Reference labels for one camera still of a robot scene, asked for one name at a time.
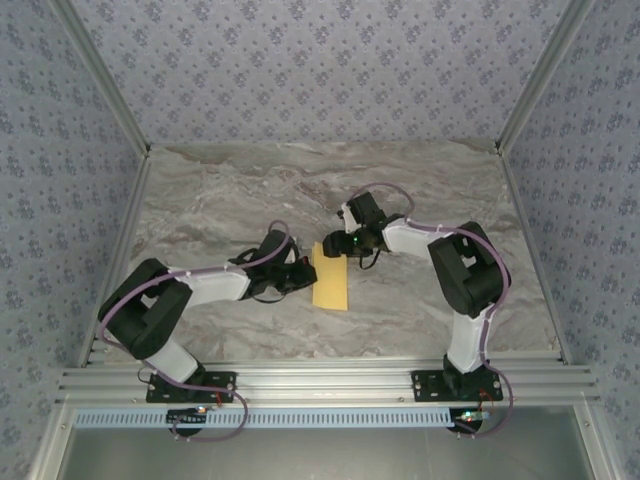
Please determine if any yellow paper sheet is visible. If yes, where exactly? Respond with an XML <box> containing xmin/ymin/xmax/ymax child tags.
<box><xmin>311</xmin><ymin>242</ymin><xmax>350</xmax><ymax>312</ymax></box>

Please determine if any small circuit board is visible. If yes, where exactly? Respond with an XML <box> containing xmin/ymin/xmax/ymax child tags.
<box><xmin>166</xmin><ymin>406</ymin><xmax>209</xmax><ymax>427</ymax></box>
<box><xmin>452</xmin><ymin>407</ymin><xmax>495</xmax><ymax>424</ymax></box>

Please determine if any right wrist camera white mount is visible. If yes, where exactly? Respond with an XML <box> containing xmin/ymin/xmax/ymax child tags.
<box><xmin>339</xmin><ymin>202</ymin><xmax>362</xmax><ymax>234</ymax></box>

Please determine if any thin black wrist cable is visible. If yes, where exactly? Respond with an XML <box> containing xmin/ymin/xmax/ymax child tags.
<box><xmin>249</xmin><ymin>289</ymin><xmax>289</xmax><ymax>305</ymax></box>
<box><xmin>357</xmin><ymin>244</ymin><xmax>384</xmax><ymax>271</ymax></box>

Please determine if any aluminium mounting rail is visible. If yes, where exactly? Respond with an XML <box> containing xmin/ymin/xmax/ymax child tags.
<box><xmin>55</xmin><ymin>363</ymin><xmax>601</xmax><ymax>405</ymax></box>

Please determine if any light blue slotted cable duct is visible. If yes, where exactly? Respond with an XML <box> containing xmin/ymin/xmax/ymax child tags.
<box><xmin>73</xmin><ymin>407</ymin><xmax>457</xmax><ymax>430</ymax></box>

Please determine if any aluminium table side rail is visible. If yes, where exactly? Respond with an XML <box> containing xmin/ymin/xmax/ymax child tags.
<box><xmin>77</xmin><ymin>149</ymin><xmax>154</xmax><ymax>369</ymax></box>
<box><xmin>499</xmin><ymin>149</ymin><xmax>572</xmax><ymax>366</ymax></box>

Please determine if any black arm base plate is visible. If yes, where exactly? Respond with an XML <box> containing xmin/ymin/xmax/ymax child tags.
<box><xmin>409</xmin><ymin>368</ymin><xmax>505</xmax><ymax>404</ymax></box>
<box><xmin>145</xmin><ymin>371</ymin><xmax>238</xmax><ymax>404</ymax></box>

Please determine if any aluminium frame post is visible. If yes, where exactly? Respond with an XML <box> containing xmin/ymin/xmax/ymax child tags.
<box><xmin>494</xmin><ymin>0</ymin><xmax>599</xmax><ymax>154</ymax></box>
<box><xmin>49</xmin><ymin>0</ymin><xmax>152</xmax><ymax>156</ymax></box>

